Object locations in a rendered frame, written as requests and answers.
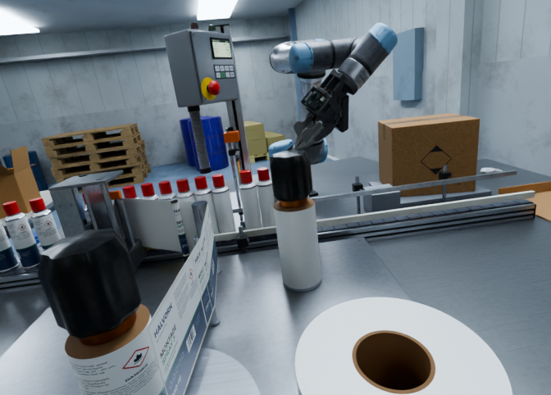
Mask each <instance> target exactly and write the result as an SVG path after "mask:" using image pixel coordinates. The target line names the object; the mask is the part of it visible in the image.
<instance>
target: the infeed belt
mask: <svg viewBox="0 0 551 395"><path fill-rule="evenodd" d="M529 203H533V202H531V201H528V200H526V199H520V200H514V201H508V202H496V203H490V204H485V205H478V206H472V207H461V208H455V209H448V210H442V211H432V212H425V213H419V214H413V215H407V216H395V217H390V218H384V219H378V220H366V221H360V222H354V223H347V224H341V225H331V226H325V227H318V228H317V233H321V232H328V231H334V230H340V229H351V228H357V227H363V226H369V225H380V224H387V223H393V222H399V221H405V220H416V219H422V218H428V217H434V216H446V215H452V214H458V213H463V212H469V211H481V210H487V209H493V208H500V207H510V206H516V205H522V204H529ZM275 238H277V234H273V235H262V236H260V237H257V238H249V237H248V240H249V243H251V242H256V241H262V240H269V239H275ZM233 244H237V239H236V240H234V241H231V242H227V243H225V242H222V241H218V242H217V243H216V246H217V247H221V246H227V245H233ZM174 252H176V251H170V250H162V251H154V250H152V251H150V252H148V254H147V255H146V257H150V256H156V255H162V254H168V253H174ZM18 263H19V266H18V267H17V268H15V269H14V270H11V271H8V272H6V273H0V277H3V276H9V275H20V274H26V273H32V272H38V271H39V266H38V267H35V268H33V269H30V270H24V269H23V266H22V264H21V263H20V262H18Z"/></svg>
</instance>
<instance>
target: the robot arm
mask: <svg viewBox="0 0 551 395"><path fill-rule="evenodd" d="M368 31H369V32H368V33H367V34H366V35H363V36H360V37H351V38H346V39H332V40H324V39H308V40H300V41H293V42H285V43H281V44H279V45H277V46H276V47H274V48H273V49H272V50H271V53H270V56H269V61H270V64H271V67H272V69H273V70H275V71H276V72H279V73H282V74H296V73H297V77H298V78H299V79H300V81H301V121H297V122H295V124H294V131H295V133H296V135H297V138H296V141H295V142H294V141H293V140H292V139H287V140H282V141H279V142H276V143H273V144H272V145H271V146H270V147H269V148H268V150H269V158H270V162H271V157H272V154H275V153H278V152H283V151H287V150H299V151H304V152H305V153H306V154H307V156H308V158H309V159H310V162H311V165H316V164H318V163H322V162H323V161H325V160H326V158H327V154H328V147H327V142H326V139H325V137H326V136H328V135H329V134H330V133H331V132H332V131H333V129H334V128H336V129H337V130H339V131H340V132H342V133H343V132H344V131H346V130H348V102H349V95H347V93H349V94H351V95H354V94H355V93H356V92H357V90H358V89H360V88H361V87H362V86H363V85H364V84H365V83H366V81H367V80H368V79H369V78H370V77H371V75H372V74H373V73H374V72H375V71H376V69H377V68H378V67H379V66H380V64H381V63H382V62H383V61H384V59H385V58H386V57H387V56H388V55H389V54H390V53H391V51H392V50H393V49H394V47H395V46H396V44H397V42H398V37H397V35H396V33H395V32H394V31H393V30H392V29H391V28H390V27H389V26H388V25H386V24H383V23H376V24H375V25H374V26H373V27H372V28H371V29H370V30H368ZM331 69H333V70H332V71H331V72H330V73H329V74H328V76H327V77H326V78H325V80H324V81H323V82H321V81H322V79H323V78H324V77H325V76H326V70H331ZM335 69H338V70H335ZM321 122H322V123H321Z"/></svg>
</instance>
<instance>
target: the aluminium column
mask: <svg viewBox="0 0 551 395"><path fill-rule="evenodd" d="M215 27H216V31H217V33H223V34H228V35H229V36H230V41H231V47H232V53H233V58H234V64H235V55H234V49H233V43H232V38H231V32H230V25H229V24H223V25H215ZM235 74H236V79H237V85H238V91H239V82H238V76H237V70H236V65H235ZM226 106H227V112H228V117H229V122H230V127H235V128H236V130H238V131H239V137H240V140H239V141H238V144H239V149H240V159H241V165H242V170H251V166H250V160H249V154H248V144H247V138H246V132H245V126H244V116H243V110H242V104H241V98H240V93H239V98H237V100H234V101H228V102H226ZM235 163H236V168H237V173H238V178H239V168H238V162H237V161H236V158H235ZM239 185H241V179H240V178H239Z"/></svg>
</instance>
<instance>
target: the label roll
mask: <svg viewBox="0 0 551 395"><path fill-rule="evenodd" d="M295 373H296V380H297V385H298V395H512V388H511V384H510V382H509V379H508V376H507V374H506V371H505V369H504V368H503V366H502V364H501V362H500V360H499V359H498V358H497V357H496V355H495V354H494V352H493V351H492V350H491V348H490V347H489V346H488V345H487V344H486V343H485V342H484V341H483V340H482V339H481V338H480V337H479V336H478V335H477V334H476V333H474V332H473V331H472V330H471V329H469V328H468V327H466V326H465V325H464V324H463V323H461V322H460V321H458V320H456V319H454V318H453V317H452V316H449V315H447V314H445V313H443V312H442V311H438V310H436V309H435V308H432V307H429V306H426V305H423V304H420V303H417V302H412V301H408V300H403V299H398V298H391V297H366V298H359V299H354V300H351V301H347V302H343V303H340V304H338V305H336V306H333V307H331V308H330V309H328V310H326V311H324V312H322V313H321V314H320V315H319V316H318V317H316V318H315V319H314V320H313V321H312V322H311V323H310V324H309V326H308V327H307V328H306V329H305V330H304V332H303V334H302V336H301V338H300V339H299V342H298V346H297V349H296V354H295Z"/></svg>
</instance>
